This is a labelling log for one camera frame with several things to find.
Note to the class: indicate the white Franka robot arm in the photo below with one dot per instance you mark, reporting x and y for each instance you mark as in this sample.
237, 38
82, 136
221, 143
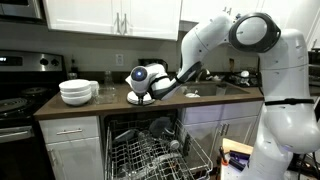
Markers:
286, 123

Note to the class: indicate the dishwasher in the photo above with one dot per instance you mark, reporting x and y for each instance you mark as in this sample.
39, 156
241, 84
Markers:
133, 116

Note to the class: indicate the clear glass container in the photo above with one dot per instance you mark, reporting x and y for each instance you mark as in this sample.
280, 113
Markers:
106, 98

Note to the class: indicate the dark bowl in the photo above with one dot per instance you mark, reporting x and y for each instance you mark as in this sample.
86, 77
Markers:
160, 126

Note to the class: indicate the clear glass bottle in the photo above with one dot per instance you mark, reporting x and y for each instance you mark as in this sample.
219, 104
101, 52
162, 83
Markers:
108, 81

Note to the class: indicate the white mug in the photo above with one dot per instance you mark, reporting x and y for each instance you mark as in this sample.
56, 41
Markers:
95, 88

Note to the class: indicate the white item in sink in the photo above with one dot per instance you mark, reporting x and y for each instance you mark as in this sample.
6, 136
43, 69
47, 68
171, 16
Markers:
192, 95

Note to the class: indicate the small white round cup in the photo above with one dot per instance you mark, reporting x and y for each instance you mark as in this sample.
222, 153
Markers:
174, 144

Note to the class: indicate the white ceramic bowl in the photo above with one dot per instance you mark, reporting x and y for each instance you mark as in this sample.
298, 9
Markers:
76, 101
76, 94
75, 85

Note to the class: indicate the white sink base cabinet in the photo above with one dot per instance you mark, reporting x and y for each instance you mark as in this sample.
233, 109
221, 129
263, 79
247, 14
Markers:
206, 115

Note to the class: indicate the chrome faucet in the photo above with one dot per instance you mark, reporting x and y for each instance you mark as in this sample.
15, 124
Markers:
205, 74

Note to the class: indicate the kitchen sink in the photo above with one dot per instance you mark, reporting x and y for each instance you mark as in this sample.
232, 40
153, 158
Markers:
210, 89

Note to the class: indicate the clear drinking glass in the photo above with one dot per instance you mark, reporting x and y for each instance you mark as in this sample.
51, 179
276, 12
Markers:
72, 76

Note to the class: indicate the dark glass bottle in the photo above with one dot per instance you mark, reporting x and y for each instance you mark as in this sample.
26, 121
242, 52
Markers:
74, 68

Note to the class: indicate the white base cabinet with drawer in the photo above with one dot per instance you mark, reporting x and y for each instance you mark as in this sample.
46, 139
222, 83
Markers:
76, 156

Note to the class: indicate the small brown bottle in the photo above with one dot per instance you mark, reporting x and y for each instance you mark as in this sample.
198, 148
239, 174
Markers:
232, 65

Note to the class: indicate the small black orange clamp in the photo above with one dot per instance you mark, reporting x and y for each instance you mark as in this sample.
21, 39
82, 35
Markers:
223, 160

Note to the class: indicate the wooden board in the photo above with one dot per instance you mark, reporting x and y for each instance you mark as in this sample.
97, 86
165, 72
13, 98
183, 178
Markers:
236, 146

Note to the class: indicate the black dish drying rack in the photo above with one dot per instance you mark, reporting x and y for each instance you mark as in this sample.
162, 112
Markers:
246, 80

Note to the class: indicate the black purple device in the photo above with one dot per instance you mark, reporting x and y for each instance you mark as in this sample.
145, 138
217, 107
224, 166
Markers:
238, 163

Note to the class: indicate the stainless steel stove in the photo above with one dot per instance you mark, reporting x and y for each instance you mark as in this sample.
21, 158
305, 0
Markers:
20, 106

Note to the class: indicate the stainless steel microwave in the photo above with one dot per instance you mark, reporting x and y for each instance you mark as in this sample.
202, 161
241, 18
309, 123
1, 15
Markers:
20, 10

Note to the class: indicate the white wall outlet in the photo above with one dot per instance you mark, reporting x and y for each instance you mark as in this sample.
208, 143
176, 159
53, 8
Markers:
119, 60

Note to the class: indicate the white double door wall cabinet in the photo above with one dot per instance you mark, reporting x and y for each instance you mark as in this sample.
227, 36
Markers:
83, 16

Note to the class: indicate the white wall cabinet over sink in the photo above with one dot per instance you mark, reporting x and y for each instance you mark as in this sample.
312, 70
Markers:
191, 10

